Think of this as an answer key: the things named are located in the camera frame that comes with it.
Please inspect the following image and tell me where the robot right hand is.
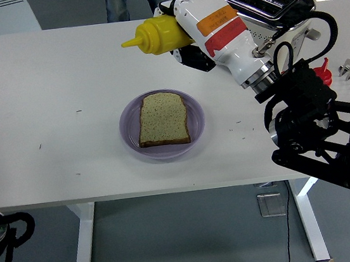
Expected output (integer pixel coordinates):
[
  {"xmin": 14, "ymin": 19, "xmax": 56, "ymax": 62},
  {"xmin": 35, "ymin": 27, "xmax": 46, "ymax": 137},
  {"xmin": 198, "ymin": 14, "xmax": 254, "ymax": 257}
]
[{"xmin": 152, "ymin": 0, "xmax": 277, "ymax": 96}]

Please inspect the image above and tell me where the yellow squeeze bottle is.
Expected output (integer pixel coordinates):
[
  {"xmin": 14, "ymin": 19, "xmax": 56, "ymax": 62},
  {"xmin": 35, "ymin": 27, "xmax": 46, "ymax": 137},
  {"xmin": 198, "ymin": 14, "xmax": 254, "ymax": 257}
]
[{"xmin": 117, "ymin": 11, "xmax": 197, "ymax": 60}]

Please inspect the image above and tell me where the bread slice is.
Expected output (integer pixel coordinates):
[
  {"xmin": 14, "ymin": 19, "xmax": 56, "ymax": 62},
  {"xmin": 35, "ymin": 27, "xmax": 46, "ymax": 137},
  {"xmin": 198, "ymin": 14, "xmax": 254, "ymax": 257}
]
[{"xmin": 133, "ymin": 89, "xmax": 192, "ymax": 150}]

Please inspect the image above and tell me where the person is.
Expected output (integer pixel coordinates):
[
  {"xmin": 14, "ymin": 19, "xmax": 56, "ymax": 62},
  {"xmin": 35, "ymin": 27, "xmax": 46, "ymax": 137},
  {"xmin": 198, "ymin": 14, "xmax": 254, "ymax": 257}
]
[{"xmin": 101, "ymin": 0, "xmax": 173, "ymax": 25}]

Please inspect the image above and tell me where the red squeeze bottle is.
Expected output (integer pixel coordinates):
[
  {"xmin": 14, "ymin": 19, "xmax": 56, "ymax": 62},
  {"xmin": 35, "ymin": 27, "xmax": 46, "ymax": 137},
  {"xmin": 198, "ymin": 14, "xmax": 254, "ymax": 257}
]
[{"xmin": 311, "ymin": 56, "xmax": 334, "ymax": 89}]

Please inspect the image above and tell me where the purple plate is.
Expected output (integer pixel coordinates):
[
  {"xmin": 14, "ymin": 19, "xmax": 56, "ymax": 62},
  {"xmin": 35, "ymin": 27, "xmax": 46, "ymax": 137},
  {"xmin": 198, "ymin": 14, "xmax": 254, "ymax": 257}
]
[{"xmin": 114, "ymin": 84, "xmax": 210, "ymax": 166}]

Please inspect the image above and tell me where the white table leg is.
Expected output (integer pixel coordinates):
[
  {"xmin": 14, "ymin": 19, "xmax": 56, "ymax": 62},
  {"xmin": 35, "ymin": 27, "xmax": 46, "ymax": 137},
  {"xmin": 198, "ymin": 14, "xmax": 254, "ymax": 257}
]
[
  {"xmin": 63, "ymin": 201, "xmax": 102, "ymax": 262},
  {"xmin": 288, "ymin": 176, "xmax": 334, "ymax": 262}
]

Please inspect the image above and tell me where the metal floor outlet plate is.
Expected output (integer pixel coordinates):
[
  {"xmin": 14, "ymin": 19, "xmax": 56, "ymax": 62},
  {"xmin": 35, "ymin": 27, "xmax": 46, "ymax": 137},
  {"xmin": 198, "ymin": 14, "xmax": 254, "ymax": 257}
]
[{"xmin": 256, "ymin": 190, "xmax": 288, "ymax": 219}]

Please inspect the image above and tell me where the metal under-table bracket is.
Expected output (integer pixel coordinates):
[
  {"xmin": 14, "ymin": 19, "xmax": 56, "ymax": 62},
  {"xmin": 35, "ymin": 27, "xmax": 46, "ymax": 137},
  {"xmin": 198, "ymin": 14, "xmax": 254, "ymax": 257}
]
[{"xmin": 253, "ymin": 181, "xmax": 278, "ymax": 190}]

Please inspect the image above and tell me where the black floor cable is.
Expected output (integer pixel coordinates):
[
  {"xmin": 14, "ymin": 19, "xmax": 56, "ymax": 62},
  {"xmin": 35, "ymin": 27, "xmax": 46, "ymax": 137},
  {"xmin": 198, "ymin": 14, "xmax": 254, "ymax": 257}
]
[{"xmin": 275, "ymin": 180, "xmax": 299, "ymax": 262}]

